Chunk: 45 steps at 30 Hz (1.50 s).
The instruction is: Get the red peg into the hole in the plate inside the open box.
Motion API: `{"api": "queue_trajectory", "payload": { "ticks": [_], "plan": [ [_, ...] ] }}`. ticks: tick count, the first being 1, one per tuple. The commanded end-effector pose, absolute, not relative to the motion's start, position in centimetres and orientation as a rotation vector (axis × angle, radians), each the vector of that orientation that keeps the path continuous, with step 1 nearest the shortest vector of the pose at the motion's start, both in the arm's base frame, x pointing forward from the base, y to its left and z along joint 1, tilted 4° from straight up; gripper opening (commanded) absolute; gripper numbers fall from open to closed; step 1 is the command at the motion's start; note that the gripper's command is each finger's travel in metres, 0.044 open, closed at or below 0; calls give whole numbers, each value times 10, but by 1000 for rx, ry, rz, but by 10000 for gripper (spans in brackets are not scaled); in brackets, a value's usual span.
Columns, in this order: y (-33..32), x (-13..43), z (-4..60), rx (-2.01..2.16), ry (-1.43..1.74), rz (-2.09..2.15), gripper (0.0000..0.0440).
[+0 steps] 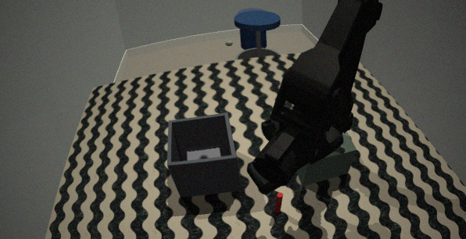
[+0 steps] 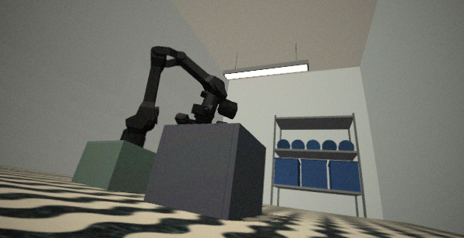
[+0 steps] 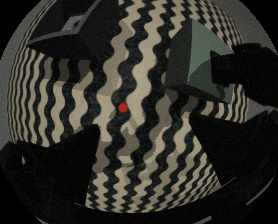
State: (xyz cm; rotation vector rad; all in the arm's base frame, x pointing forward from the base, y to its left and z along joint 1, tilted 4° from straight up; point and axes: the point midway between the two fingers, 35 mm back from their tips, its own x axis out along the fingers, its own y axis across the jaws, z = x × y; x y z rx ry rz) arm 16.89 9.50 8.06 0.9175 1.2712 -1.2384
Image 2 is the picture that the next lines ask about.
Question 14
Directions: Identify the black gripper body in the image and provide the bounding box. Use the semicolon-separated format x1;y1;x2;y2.
174;103;227;124

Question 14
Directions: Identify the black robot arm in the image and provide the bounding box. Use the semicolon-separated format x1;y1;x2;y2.
120;46;237;147

